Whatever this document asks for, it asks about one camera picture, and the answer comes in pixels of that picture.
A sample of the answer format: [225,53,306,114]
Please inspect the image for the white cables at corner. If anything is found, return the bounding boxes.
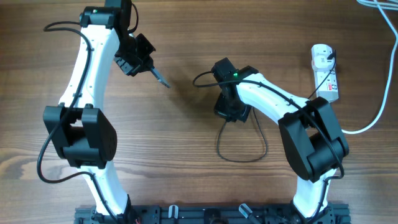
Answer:
[356,0,398,12]

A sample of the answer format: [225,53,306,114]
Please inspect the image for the white power strip cord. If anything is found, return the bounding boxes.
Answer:
[340,0,398,135]

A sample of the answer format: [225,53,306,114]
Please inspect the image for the white power strip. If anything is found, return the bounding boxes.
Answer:
[310,44,339,103]

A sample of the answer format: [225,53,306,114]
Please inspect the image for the black aluminium mounting rail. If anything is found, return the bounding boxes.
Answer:
[73,203,351,224]

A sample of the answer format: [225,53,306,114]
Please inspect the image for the white USB charger plug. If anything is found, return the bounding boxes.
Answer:
[312,55,335,72]

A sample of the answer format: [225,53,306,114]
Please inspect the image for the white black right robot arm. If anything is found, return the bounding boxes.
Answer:
[210,58,349,221]

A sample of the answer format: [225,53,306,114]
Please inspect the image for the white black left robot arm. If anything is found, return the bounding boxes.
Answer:
[43,1,166,223]

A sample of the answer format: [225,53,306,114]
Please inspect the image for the black USB charging cable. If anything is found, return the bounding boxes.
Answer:
[216,51,337,164]

